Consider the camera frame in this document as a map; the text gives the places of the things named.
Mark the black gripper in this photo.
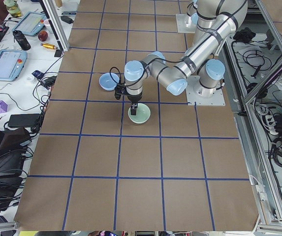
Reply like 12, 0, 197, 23
127, 93, 142, 116

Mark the green bowl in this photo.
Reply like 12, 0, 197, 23
128, 103, 151, 124

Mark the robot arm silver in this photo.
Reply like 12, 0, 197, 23
185, 0, 198, 28
124, 0, 248, 116

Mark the blue bowl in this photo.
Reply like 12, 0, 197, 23
99, 73, 120, 91

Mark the black power adapter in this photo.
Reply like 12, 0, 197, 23
7, 114, 40, 128

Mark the yellow metal tool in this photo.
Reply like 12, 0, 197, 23
40, 43, 57, 50

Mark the red apple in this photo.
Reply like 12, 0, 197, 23
38, 30, 48, 42

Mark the black water bottle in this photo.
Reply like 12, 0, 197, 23
13, 30, 31, 51

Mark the far teach pendant tablet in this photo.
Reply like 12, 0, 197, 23
12, 11, 47, 36

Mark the teach pendant tablet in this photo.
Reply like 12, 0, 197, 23
12, 11, 47, 36
0, 50, 27, 81

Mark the near teach pendant tablet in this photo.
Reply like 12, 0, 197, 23
0, 50, 27, 81

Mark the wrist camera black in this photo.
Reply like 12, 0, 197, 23
114, 84, 126, 100

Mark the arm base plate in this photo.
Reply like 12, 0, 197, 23
176, 14, 197, 33
186, 76, 225, 106

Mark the aluminium frame post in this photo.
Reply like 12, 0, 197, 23
39, 0, 69, 52

